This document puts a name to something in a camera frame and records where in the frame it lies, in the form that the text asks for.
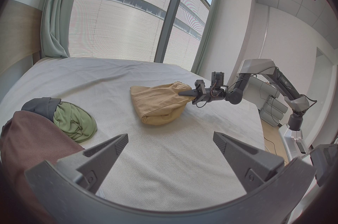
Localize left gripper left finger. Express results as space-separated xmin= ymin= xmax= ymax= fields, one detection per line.
xmin=56 ymin=134 xmax=129 ymax=194

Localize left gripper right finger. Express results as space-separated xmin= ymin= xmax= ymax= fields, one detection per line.
xmin=213 ymin=131 xmax=285 ymax=195

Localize tan shorts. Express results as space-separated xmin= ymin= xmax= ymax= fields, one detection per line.
xmin=130 ymin=81 xmax=194 ymax=125

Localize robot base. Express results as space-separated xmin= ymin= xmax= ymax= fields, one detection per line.
xmin=277 ymin=125 xmax=315 ymax=165

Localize bed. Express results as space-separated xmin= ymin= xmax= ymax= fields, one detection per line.
xmin=0 ymin=0 xmax=266 ymax=207

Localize green garment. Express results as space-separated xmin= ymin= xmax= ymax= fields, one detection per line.
xmin=53 ymin=102 xmax=98 ymax=143

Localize grey-green curtain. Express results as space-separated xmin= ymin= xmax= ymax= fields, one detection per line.
xmin=40 ymin=0 xmax=91 ymax=59
xmin=191 ymin=0 xmax=225 ymax=76

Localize brown garment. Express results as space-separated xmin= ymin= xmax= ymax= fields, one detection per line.
xmin=0 ymin=111 xmax=86 ymax=207

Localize dark grey garment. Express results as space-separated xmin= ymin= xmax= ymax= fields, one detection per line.
xmin=21 ymin=97 xmax=62 ymax=121

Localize window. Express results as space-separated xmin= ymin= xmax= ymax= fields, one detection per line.
xmin=67 ymin=0 xmax=220 ymax=71

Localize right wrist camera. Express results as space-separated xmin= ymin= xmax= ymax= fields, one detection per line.
xmin=211 ymin=71 xmax=228 ymax=87

